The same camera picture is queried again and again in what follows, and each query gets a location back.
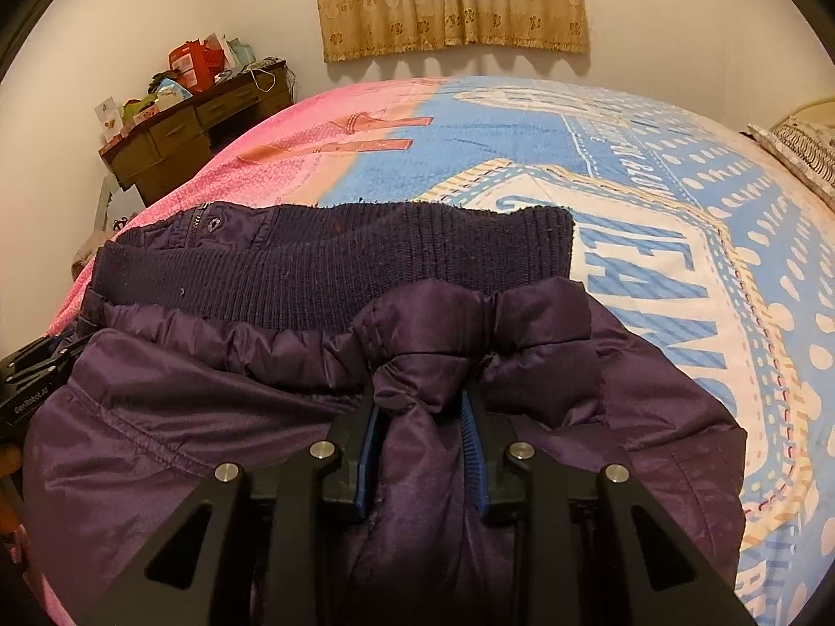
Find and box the dark purple puffer jacket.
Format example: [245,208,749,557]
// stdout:
[22,203,746,624]

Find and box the red gift bag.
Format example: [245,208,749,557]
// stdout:
[169,40,225,93]

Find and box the dark wooden desk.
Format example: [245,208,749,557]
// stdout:
[99,61,293,205]

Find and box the pink and blue bedspread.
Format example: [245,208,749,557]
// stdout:
[45,75,835,626]

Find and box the patterned grey pillow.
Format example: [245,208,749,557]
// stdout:
[749,116,835,209]

